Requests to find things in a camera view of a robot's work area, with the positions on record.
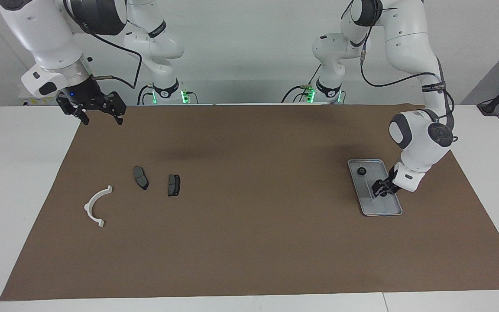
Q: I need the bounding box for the black base power cable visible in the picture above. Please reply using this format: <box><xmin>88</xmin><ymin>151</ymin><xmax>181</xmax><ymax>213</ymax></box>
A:
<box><xmin>137</xmin><ymin>84</ymin><xmax>198</xmax><ymax>105</ymax></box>
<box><xmin>281</xmin><ymin>65</ymin><xmax>321</xmax><ymax>104</ymax></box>

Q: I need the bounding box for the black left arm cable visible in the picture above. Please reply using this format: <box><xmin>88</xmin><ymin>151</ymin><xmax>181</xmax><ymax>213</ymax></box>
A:
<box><xmin>340</xmin><ymin>0</ymin><xmax>456</xmax><ymax>143</ymax></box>

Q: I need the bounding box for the long grey brake pad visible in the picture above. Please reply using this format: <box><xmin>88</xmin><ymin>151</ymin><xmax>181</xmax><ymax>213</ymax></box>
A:
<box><xmin>133</xmin><ymin>166</ymin><xmax>149</xmax><ymax>191</ymax></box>

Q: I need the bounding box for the silver metal tray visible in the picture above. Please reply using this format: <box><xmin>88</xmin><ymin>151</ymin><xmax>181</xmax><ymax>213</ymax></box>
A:
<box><xmin>347</xmin><ymin>159</ymin><xmax>403</xmax><ymax>217</ymax></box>

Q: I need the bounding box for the white cardboard box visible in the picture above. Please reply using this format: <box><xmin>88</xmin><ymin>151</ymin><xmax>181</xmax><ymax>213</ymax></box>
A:
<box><xmin>18</xmin><ymin>86</ymin><xmax>65</xmax><ymax>106</ymax></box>

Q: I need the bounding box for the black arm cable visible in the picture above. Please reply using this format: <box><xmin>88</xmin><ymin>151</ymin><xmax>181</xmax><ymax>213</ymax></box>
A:
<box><xmin>340</xmin><ymin>0</ymin><xmax>456</xmax><ymax>143</ymax></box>
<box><xmin>65</xmin><ymin>0</ymin><xmax>143</xmax><ymax>89</ymax></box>

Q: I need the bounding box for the brown table mat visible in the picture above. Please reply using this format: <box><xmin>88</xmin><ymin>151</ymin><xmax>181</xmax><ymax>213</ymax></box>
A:
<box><xmin>0</xmin><ymin>104</ymin><xmax>499</xmax><ymax>302</ymax></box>

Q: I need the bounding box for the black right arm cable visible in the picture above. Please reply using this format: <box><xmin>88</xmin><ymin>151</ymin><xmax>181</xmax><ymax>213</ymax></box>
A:
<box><xmin>65</xmin><ymin>0</ymin><xmax>143</xmax><ymax>89</ymax></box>

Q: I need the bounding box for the white semicircular bracket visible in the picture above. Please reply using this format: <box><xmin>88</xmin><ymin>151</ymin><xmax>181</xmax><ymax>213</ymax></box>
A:
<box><xmin>84</xmin><ymin>185</ymin><xmax>113</xmax><ymax>228</ymax></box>

